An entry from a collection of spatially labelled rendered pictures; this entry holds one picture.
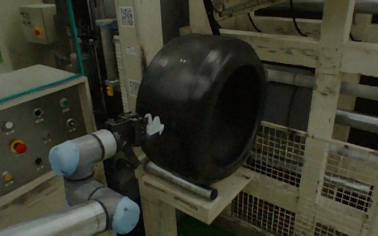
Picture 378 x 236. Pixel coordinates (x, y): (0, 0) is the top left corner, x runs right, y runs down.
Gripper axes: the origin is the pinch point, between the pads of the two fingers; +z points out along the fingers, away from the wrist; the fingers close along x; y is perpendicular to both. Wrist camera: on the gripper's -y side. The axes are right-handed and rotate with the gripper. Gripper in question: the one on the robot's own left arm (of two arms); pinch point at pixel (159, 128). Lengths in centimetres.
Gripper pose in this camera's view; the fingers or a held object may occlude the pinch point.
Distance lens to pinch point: 99.6
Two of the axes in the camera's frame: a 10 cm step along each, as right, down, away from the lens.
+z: 6.1, -2.5, 7.5
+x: -7.9, -2.3, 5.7
